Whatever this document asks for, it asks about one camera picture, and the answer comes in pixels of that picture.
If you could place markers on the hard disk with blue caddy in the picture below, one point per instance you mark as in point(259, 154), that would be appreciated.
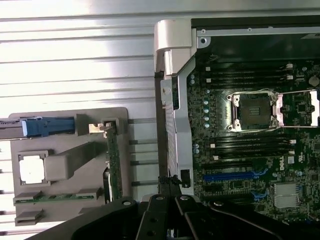
point(50, 126)

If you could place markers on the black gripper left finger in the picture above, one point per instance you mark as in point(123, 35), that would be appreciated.
point(153, 217)

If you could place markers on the CPU socket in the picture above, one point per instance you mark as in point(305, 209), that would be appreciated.
point(252, 112)

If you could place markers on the green motherboard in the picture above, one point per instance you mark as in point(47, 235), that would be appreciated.
point(307, 150)

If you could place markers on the grey parts rack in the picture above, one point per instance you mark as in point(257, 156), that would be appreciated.
point(82, 185)

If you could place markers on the RAM slot with white latches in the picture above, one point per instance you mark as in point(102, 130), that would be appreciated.
point(250, 79)
point(250, 67)
point(250, 143)

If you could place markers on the silver chipset heatsink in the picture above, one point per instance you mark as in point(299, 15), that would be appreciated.
point(285, 195)

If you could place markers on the metal socket cover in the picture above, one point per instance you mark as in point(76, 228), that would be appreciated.
point(314, 107)

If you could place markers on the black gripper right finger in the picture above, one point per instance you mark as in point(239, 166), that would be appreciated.
point(190, 217)

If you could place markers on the blue expansion slot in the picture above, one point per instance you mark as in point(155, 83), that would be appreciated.
point(225, 177)

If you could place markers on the silver CPU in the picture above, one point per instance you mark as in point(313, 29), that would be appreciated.
point(32, 170)

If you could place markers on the open dark PC case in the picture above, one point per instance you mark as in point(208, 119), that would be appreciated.
point(180, 140)

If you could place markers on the long black expansion slot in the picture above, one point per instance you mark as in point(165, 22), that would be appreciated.
point(225, 165)
point(237, 199)

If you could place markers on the short black expansion slot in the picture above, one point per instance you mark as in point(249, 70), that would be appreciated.
point(213, 188)

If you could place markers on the silver socket locking lever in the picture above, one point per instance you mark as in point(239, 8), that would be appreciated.
point(262, 90)

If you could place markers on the silver coin cell battery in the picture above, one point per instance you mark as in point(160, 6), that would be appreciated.
point(313, 80)

